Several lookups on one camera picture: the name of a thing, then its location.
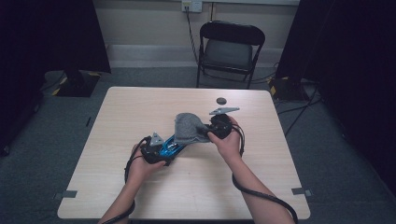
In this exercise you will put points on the grey tape strip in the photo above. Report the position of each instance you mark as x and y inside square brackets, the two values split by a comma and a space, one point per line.
[300, 191]
[67, 194]

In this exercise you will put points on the grey cloth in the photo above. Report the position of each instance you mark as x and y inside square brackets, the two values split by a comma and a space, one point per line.
[188, 127]

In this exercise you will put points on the black curtain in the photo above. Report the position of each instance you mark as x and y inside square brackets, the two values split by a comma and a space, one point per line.
[358, 62]
[46, 37]

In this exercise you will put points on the person's right hand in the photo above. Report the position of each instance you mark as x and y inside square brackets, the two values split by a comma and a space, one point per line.
[230, 146]

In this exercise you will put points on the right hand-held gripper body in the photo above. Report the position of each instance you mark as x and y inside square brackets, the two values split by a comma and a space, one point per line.
[222, 126]

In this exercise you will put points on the white wall outlet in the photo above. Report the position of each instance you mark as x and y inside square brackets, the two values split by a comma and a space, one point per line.
[196, 5]

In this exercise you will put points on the black stand base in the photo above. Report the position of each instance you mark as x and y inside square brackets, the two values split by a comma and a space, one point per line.
[77, 87]
[288, 90]

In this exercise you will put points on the round black table grommet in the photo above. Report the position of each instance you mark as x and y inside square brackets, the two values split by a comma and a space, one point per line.
[221, 101]

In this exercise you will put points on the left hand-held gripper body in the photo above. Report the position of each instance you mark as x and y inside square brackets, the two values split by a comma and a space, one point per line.
[152, 154]

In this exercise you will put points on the black folding chair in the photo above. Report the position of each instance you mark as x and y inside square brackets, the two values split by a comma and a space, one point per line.
[232, 54]

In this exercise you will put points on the person's left hand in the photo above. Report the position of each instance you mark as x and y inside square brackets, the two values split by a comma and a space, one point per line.
[140, 171]

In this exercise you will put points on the blue toy car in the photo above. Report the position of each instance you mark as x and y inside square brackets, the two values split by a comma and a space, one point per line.
[171, 147]

